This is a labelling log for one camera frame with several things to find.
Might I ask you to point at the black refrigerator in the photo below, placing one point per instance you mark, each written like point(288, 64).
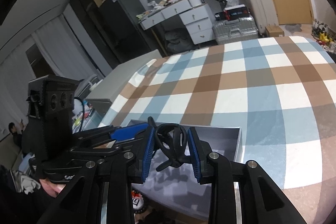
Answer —
point(129, 40)

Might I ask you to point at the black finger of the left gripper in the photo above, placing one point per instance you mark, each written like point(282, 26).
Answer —
point(95, 136)

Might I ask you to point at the silver aluminium suitcase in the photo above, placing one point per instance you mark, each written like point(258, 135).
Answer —
point(238, 30)

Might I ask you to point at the person's left hand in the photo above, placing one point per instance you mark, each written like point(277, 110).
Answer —
point(50, 188)

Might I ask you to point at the beige upright suitcase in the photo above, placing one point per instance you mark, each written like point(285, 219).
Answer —
point(264, 13)

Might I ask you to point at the plaid bed cover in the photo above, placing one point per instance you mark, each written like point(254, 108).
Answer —
point(279, 91)

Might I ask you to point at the white drawer desk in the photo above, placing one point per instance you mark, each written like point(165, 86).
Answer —
point(195, 15)

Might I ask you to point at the black red shoe box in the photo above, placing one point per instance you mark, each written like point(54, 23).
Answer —
point(233, 13)

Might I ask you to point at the small cardboard box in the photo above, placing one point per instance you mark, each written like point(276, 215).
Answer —
point(274, 31)

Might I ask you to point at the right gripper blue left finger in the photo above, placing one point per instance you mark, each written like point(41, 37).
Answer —
point(148, 154)

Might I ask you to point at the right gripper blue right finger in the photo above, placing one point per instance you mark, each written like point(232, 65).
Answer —
point(195, 150)

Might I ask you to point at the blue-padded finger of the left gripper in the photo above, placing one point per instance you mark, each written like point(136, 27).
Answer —
point(128, 132)

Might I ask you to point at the red white round badge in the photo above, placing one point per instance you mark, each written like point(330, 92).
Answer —
point(137, 201)

